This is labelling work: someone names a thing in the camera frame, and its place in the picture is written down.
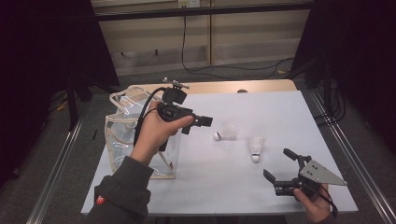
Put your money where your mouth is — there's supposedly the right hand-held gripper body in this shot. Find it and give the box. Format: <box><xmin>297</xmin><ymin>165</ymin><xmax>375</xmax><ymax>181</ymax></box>
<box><xmin>273</xmin><ymin>154</ymin><xmax>348</xmax><ymax>198</ymax></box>

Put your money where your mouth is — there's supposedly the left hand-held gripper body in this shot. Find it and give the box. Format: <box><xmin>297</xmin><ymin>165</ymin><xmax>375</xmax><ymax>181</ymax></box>
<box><xmin>156</xmin><ymin>77</ymin><xmax>202</xmax><ymax>153</ymax></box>

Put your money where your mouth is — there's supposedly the white feather shuttlecock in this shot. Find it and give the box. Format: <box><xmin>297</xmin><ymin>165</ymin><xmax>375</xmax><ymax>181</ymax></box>
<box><xmin>213</xmin><ymin>123</ymin><xmax>238</xmax><ymax>142</ymax></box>
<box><xmin>247</xmin><ymin>135</ymin><xmax>265</xmax><ymax>163</ymax></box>

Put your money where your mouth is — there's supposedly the transparent bag with beige trim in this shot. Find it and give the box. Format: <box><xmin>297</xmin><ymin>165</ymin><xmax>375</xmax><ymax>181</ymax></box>
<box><xmin>104</xmin><ymin>85</ymin><xmax>183</xmax><ymax>180</ymax></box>

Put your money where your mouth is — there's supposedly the person's left hand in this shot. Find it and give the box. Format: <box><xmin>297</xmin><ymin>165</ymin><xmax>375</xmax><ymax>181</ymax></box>
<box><xmin>130</xmin><ymin>100</ymin><xmax>194</xmax><ymax>166</ymax></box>

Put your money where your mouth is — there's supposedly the person's right hand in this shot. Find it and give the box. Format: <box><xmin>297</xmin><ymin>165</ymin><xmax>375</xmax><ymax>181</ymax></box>
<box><xmin>292</xmin><ymin>183</ymin><xmax>332</xmax><ymax>224</ymax></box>

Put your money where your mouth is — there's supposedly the white table cover sheet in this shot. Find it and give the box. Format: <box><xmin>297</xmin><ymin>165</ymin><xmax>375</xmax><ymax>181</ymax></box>
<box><xmin>80</xmin><ymin>90</ymin><xmax>359</xmax><ymax>217</ymax></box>

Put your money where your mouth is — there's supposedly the black metal stand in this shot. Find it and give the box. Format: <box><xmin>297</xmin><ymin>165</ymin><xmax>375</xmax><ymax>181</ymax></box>
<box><xmin>65</xmin><ymin>76</ymin><xmax>79</xmax><ymax>133</ymax></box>

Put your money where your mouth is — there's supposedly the long beige desk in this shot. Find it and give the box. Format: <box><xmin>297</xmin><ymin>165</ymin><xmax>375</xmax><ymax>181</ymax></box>
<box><xmin>90</xmin><ymin>0</ymin><xmax>314</xmax><ymax>22</ymax></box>

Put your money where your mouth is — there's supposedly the black curtain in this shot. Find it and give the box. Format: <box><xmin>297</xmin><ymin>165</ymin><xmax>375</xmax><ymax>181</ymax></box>
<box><xmin>0</xmin><ymin>0</ymin><xmax>120</xmax><ymax>188</ymax></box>
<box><xmin>290</xmin><ymin>0</ymin><xmax>396</xmax><ymax>153</ymax></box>

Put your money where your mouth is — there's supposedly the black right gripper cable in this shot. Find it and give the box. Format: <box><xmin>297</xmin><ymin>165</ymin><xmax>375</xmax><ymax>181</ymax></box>
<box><xmin>307</xmin><ymin>183</ymin><xmax>339</xmax><ymax>218</ymax></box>

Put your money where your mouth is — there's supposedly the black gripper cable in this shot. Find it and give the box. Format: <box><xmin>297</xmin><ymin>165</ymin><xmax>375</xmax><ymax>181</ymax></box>
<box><xmin>133</xmin><ymin>86</ymin><xmax>167</xmax><ymax>147</ymax></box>
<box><xmin>307</xmin><ymin>183</ymin><xmax>339</xmax><ymax>218</ymax></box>

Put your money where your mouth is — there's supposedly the aluminium floor rail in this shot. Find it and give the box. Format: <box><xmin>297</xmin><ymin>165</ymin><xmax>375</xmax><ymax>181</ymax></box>
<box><xmin>309</xmin><ymin>90</ymin><xmax>396</xmax><ymax>224</ymax></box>
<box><xmin>26</xmin><ymin>108</ymin><xmax>87</xmax><ymax>224</ymax></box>

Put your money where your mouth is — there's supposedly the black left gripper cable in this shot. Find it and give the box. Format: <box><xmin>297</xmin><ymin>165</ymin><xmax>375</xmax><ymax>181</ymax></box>
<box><xmin>133</xmin><ymin>86</ymin><xmax>167</xmax><ymax>147</ymax></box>

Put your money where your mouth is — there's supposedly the black wall power cable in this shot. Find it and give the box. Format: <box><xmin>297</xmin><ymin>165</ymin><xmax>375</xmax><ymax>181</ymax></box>
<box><xmin>181</xmin><ymin>14</ymin><xmax>295</xmax><ymax>81</ymax></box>

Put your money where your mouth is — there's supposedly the bundle of black floor cables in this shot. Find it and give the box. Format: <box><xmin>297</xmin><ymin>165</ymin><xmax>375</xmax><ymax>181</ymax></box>
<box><xmin>314</xmin><ymin>77</ymin><xmax>347</xmax><ymax>127</ymax></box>

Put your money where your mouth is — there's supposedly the white wall socket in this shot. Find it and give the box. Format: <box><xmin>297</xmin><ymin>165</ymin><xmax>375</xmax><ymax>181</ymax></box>
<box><xmin>177</xmin><ymin>0</ymin><xmax>201</xmax><ymax>8</ymax></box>

